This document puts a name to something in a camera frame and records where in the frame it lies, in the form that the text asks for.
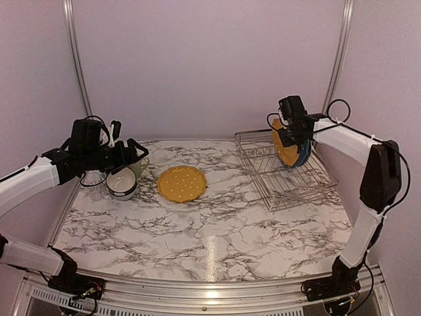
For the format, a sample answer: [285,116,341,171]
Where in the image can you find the blue dotted plate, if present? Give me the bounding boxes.
[292,140,312,168]

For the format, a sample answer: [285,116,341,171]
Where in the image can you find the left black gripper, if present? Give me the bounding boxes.
[82,138,149,175]

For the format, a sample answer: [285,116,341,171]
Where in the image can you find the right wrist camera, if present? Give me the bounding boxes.
[278,108,288,124]

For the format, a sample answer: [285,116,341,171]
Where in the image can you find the metal wire dish rack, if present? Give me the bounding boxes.
[234,129,341,212]

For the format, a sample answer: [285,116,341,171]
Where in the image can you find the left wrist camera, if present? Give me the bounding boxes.
[108,120,122,147]

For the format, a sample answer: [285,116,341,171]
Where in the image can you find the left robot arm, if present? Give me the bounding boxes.
[1,115,149,293]

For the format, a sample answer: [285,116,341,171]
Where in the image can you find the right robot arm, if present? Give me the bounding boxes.
[278,95,409,295]

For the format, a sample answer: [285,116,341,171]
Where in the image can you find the small white ribbed bowl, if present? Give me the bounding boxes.
[108,188,137,201]

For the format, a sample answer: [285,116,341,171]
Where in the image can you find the aluminium frame post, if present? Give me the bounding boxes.
[62,0,98,120]
[322,0,355,114]

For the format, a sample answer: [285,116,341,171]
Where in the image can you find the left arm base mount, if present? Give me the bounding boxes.
[48,248,105,300]

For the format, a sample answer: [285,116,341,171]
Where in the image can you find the right aluminium frame post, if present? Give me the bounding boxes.
[322,0,355,114]

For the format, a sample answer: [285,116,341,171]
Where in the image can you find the yellow dotted plate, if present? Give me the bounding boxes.
[157,165,207,203]
[272,118,299,167]

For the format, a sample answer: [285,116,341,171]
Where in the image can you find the left aluminium frame post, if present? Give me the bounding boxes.
[62,0,98,120]

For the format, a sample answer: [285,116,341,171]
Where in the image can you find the front aluminium frame rail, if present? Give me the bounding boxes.
[12,265,396,315]

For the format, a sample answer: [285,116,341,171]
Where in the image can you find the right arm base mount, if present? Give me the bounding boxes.
[301,257,362,302]

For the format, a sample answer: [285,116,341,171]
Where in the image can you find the clear glass cup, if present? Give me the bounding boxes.
[80,171,105,201]

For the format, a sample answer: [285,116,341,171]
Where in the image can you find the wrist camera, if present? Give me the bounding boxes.
[278,108,288,124]
[108,120,122,147]

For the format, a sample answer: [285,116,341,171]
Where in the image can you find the light green mug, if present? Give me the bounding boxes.
[128,157,150,179]

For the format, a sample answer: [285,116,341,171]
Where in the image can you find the white saucer dark rim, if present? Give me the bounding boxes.
[106,168,137,192]

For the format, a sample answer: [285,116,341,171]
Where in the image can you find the yellow dotted plate front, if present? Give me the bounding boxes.
[157,165,207,203]

